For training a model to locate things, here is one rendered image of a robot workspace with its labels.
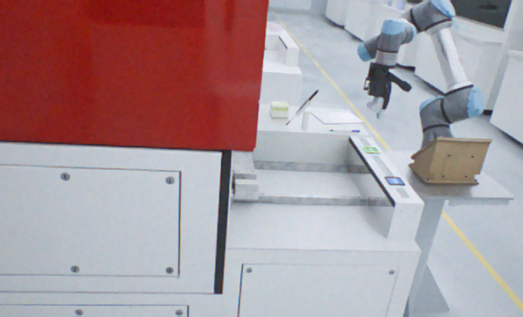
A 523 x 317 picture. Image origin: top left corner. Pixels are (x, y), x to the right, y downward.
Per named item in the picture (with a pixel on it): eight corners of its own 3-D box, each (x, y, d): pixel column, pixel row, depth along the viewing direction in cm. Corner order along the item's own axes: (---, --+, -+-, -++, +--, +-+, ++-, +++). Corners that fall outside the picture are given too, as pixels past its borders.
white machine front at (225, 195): (214, 294, 116) (222, 152, 100) (215, 159, 190) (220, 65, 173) (226, 294, 117) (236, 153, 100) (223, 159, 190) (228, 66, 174)
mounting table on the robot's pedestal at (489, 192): (451, 175, 228) (458, 151, 223) (505, 224, 188) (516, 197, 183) (366, 174, 221) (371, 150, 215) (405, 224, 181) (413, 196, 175)
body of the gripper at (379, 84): (363, 92, 171) (368, 60, 166) (384, 92, 172) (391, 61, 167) (368, 98, 164) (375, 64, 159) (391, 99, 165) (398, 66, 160)
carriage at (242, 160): (234, 199, 155) (235, 192, 154) (232, 155, 188) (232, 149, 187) (257, 200, 156) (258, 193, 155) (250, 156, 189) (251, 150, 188)
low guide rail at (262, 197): (229, 202, 159) (230, 194, 158) (229, 199, 161) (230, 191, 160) (365, 206, 165) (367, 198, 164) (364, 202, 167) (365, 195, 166)
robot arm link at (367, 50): (394, 17, 210) (349, 43, 175) (415, 5, 202) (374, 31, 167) (404, 39, 211) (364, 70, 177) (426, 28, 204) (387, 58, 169)
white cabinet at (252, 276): (211, 428, 169) (223, 249, 135) (213, 264, 256) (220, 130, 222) (376, 423, 176) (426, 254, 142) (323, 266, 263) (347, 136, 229)
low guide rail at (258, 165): (227, 167, 184) (228, 161, 183) (227, 165, 186) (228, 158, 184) (347, 173, 190) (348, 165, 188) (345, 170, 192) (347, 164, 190)
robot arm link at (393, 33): (409, 20, 158) (400, 21, 151) (403, 51, 162) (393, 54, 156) (389, 17, 162) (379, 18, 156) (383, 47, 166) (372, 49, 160)
